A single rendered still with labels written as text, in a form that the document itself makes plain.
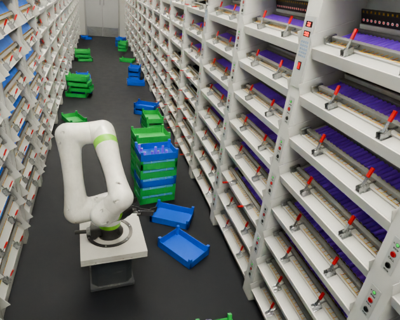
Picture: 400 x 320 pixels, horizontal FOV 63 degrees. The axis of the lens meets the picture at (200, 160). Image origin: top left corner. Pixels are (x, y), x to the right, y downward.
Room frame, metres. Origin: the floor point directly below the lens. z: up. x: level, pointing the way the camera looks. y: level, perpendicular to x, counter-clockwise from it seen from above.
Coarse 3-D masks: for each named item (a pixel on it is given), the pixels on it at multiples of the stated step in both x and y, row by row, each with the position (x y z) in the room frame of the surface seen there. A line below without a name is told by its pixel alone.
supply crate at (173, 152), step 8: (136, 144) 2.35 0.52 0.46; (144, 144) 2.40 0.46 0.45; (152, 144) 2.43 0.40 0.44; (160, 144) 2.46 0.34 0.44; (168, 144) 2.48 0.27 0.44; (136, 152) 2.31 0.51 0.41; (160, 152) 2.37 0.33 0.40; (168, 152) 2.29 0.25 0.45; (176, 152) 2.32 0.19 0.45; (144, 160) 2.20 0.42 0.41; (152, 160) 2.23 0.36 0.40
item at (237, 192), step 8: (224, 168) 2.04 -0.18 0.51; (224, 176) 1.98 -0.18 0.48; (232, 176) 1.96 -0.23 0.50; (240, 176) 1.94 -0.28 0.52; (240, 192) 1.77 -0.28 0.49; (240, 200) 1.70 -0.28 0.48; (248, 200) 1.69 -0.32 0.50; (248, 216) 1.58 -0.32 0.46; (256, 216) 1.54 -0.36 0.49; (256, 224) 1.46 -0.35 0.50
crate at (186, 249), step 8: (176, 232) 1.88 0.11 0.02; (184, 232) 1.85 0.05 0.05; (160, 240) 1.73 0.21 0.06; (168, 240) 1.81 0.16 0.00; (176, 240) 1.82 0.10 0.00; (184, 240) 1.83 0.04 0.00; (192, 240) 1.81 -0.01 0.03; (168, 248) 1.68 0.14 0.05; (176, 248) 1.73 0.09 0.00; (184, 248) 1.74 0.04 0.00; (192, 248) 1.75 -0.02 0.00; (200, 248) 1.76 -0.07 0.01; (208, 248) 1.71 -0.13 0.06; (176, 256) 1.63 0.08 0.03; (184, 256) 1.67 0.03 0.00; (192, 256) 1.68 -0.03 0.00; (200, 256) 1.64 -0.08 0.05; (184, 264) 1.59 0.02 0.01; (192, 264) 1.58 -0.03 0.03
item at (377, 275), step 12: (396, 216) 0.79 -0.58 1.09; (396, 228) 0.78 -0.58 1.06; (384, 240) 0.80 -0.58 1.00; (384, 252) 0.78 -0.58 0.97; (372, 276) 0.78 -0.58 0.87; (384, 276) 0.75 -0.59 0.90; (396, 276) 0.72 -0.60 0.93; (384, 288) 0.73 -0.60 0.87; (360, 300) 0.78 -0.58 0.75; (384, 300) 0.72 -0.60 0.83; (360, 312) 0.77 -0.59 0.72; (372, 312) 0.73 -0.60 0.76; (384, 312) 0.71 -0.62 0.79; (396, 312) 0.73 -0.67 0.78
